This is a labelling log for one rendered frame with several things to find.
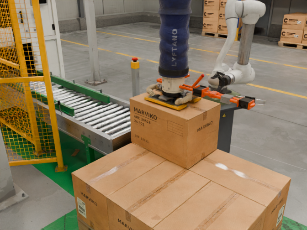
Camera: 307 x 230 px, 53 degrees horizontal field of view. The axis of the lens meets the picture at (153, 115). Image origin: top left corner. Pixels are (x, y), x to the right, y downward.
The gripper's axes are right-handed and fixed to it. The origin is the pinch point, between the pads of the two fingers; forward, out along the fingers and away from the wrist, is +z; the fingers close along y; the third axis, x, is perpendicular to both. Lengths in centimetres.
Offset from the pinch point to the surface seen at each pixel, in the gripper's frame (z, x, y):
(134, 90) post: -34, 118, 40
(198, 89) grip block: 16.4, 1.6, -2.2
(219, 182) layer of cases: 33, -31, 53
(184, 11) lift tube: 17, 15, -54
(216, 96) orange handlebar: 17.0, -13.9, -1.0
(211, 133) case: 4.9, -5.5, 35.4
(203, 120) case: 17.7, -5.1, 20.0
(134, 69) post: -34, 118, 16
